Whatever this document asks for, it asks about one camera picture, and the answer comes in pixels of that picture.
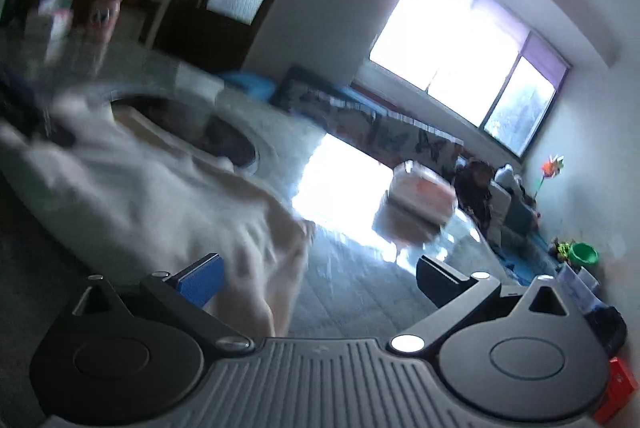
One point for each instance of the pink thermos bottle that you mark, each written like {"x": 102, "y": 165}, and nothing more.
{"x": 105, "y": 12}

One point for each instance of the dark wooden side table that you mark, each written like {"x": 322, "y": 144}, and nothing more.
{"x": 142, "y": 15}

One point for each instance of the window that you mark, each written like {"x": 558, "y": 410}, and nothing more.
{"x": 450, "y": 47}

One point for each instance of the green stuffed toy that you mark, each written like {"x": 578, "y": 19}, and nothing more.
{"x": 561, "y": 249}

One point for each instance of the round black induction cooker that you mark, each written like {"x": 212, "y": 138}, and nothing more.
{"x": 227, "y": 142}

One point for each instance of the white black plush toy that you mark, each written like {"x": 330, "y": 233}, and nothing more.
{"x": 507, "y": 175}

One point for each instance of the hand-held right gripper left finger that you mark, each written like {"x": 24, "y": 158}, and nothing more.
{"x": 200, "y": 280}

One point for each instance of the clear plastic storage box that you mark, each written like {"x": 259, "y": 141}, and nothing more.
{"x": 577, "y": 285}

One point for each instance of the green plastic bowl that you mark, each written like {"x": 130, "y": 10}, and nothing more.
{"x": 585, "y": 254}

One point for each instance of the colourful pinwheel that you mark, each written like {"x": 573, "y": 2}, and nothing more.
{"x": 552, "y": 167}

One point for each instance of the butterfly print cushion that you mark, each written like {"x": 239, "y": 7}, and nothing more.
{"x": 325, "y": 105}
{"x": 420, "y": 142}

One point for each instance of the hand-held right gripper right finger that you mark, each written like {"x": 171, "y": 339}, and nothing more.
{"x": 440, "y": 280}

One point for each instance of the red plastic stool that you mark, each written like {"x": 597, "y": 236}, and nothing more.
{"x": 617, "y": 388}

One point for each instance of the blue sofa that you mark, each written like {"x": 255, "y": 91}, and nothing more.
{"x": 250, "y": 85}

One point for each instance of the cream knit garment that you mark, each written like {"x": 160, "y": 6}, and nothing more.
{"x": 150, "y": 208}

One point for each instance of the white tissue box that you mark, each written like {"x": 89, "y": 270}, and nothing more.
{"x": 52, "y": 15}

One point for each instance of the grey pillow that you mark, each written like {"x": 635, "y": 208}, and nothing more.
{"x": 500, "y": 213}

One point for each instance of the dark cloth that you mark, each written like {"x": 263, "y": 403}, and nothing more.
{"x": 607, "y": 328}

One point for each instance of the pink white tissue pack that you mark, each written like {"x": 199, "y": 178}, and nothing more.
{"x": 425, "y": 193}

